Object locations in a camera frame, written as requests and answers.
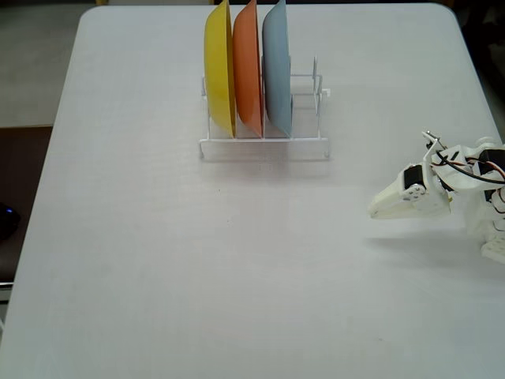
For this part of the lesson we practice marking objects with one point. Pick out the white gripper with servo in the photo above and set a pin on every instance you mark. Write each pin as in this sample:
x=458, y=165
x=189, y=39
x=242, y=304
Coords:
x=410, y=197

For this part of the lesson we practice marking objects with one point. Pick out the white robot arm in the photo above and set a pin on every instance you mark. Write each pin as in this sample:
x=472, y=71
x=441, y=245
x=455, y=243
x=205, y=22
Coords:
x=493, y=250

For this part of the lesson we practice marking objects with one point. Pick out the blue plate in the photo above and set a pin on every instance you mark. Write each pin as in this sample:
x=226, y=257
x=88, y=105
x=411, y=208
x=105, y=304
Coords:
x=276, y=79

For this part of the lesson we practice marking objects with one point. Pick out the orange plate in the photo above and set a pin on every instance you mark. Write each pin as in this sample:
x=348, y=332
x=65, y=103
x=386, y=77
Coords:
x=246, y=79

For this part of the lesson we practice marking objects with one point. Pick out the yellow plate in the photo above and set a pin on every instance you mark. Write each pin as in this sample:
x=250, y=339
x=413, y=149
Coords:
x=219, y=79

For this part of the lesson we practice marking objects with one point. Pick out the light wooden furniture piece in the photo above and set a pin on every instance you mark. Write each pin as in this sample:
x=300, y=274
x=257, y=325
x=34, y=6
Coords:
x=102, y=2

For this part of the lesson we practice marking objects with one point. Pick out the dark brown side table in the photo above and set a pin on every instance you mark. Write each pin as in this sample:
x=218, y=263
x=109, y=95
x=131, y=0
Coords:
x=23, y=166

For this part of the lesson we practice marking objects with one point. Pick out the black computer mouse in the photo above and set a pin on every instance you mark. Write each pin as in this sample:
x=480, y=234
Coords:
x=8, y=221

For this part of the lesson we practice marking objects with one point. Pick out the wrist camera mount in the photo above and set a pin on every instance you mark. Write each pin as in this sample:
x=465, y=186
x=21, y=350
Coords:
x=432, y=139

